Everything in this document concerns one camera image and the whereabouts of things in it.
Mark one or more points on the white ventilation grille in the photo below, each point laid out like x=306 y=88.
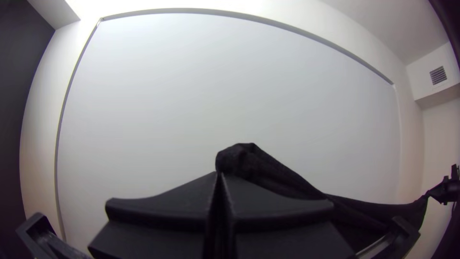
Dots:
x=438 y=75

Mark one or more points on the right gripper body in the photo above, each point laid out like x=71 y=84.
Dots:
x=447 y=187

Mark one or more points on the black t-shirt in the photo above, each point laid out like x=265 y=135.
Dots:
x=273 y=172

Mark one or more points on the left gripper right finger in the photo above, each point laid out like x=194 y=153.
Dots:
x=280 y=226

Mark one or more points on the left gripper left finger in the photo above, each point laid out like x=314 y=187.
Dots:
x=161 y=223

